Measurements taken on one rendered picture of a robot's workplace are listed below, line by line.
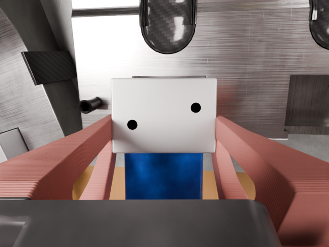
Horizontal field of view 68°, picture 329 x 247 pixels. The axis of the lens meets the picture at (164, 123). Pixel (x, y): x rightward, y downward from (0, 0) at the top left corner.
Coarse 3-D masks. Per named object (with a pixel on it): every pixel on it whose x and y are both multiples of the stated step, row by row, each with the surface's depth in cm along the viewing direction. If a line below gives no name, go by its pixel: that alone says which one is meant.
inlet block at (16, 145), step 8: (16, 128) 24; (0, 136) 22; (8, 136) 23; (16, 136) 23; (0, 144) 22; (8, 144) 22; (16, 144) 23; (24, 144) 24; (0, 152) 22; (8, 152) 22; (16, 152) 23; (24, 152) 24; (0, 160) 22
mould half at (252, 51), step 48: (96, 0) 17; (240, 0) 16; (288, 0) 15; (96, 48) 17; (144, 48) 17; (192, 48) 16; (240, 48) 16; (288, 48) 16; (96, 96) 18; (240, 96) 17
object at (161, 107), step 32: (128, 96) 11; (160, 96) 11; (192, 96) 11; (128, 128) 12; (160, 128) 12; (192, 128) 12; (128, 160) 13; (160, 160) 13; (192, 160) 13; (128, 192) 13; (160, 192) 13; (192, 192) 13
